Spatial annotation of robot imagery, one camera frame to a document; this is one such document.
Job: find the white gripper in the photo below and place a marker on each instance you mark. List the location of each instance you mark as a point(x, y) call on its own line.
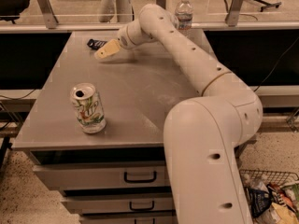
point(123, 40)

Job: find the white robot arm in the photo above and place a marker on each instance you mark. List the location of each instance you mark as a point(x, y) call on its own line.
point(201, 133)

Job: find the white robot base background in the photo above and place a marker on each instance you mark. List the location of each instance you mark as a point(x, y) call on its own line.
point(122, 9)

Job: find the green white 7up can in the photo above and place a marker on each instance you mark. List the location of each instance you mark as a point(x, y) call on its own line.
point(87, 105)

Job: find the clear plastic water bottle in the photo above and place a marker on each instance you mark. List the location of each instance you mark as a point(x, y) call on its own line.
point(184, 14)

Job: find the black office chair left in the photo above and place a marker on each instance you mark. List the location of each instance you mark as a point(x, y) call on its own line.
point(10, 10)

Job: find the grey drawer cabinet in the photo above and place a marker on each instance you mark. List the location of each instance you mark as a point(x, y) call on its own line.
point(145, 137)

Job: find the dark blue snack bag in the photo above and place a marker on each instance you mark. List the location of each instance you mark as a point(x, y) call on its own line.
point(259, 201)

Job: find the red snack bag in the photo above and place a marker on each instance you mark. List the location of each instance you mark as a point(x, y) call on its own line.
point(279, 196)

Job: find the yellow snack bag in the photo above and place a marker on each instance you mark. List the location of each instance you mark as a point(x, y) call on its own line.
point(278, 214)

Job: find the left metal bracket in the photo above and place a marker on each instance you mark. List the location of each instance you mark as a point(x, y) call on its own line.
point(49, 18)

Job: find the right metal bracket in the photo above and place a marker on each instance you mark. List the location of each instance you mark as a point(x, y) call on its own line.
point(234, 12)

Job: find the top drawer black handle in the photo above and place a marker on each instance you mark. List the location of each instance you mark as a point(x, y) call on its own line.
point(135, 178)

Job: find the drawer black handle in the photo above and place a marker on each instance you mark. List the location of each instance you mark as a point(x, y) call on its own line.
point(135, 178)
point(138, 207)

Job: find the middle drawer black handle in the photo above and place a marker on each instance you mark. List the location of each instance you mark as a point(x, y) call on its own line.
point(138, 207)

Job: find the wire basket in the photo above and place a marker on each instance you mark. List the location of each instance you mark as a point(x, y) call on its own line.
point(288, 182)

